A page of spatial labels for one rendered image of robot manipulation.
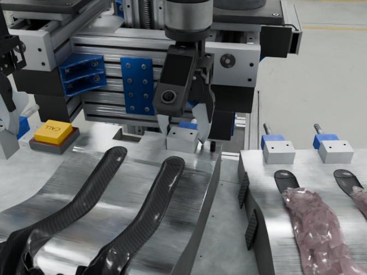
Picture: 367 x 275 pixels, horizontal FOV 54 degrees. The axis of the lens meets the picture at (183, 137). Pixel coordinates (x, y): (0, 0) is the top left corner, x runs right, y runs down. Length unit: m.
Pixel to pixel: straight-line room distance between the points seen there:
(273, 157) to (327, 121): 1.85
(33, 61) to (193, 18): 0.52
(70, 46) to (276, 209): 0.71
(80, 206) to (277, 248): 0.30
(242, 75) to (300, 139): 1.50
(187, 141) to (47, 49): 0.45
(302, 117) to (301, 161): 1.81
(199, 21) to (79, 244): 0.34
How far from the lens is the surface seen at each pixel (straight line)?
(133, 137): 0.72
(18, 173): 0.81
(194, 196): 0.57
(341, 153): 0.72
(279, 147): 0.69
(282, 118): 2.46
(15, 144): 0.68
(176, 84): 0.54
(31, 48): 0.94
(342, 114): 2.64
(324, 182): 0.68
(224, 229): 0.64
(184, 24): 0.54
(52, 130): 0.84
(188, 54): 0.56
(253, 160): 0.69
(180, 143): 0.64
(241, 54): 0.80
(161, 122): 0.65
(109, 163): 0.64
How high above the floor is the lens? 1.29
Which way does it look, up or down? 36 degrees down
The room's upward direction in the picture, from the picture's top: straight up
